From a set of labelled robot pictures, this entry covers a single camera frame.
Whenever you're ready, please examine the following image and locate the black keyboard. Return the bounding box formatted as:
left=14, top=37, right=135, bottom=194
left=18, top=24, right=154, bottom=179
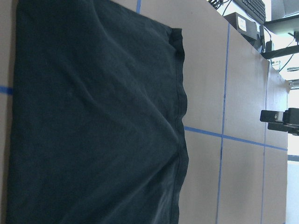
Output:
left=234, top=0, right=266, bottom=25

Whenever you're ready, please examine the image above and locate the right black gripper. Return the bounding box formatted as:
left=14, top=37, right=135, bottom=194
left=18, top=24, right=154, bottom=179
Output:
left=260, top=108, right=299, bottom=135

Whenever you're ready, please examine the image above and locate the black box with label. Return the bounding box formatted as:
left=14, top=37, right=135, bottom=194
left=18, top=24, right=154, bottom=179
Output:
left=224, top=12, right=257, bottom=40

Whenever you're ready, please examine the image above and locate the black monitor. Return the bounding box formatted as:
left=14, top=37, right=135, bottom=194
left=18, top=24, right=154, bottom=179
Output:
left=264, top=0, right=299, bottom=35

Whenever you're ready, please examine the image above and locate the black graphic t-shirt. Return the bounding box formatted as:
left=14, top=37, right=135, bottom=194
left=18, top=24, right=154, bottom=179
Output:
left=6, top=0, right=188, bottom=224

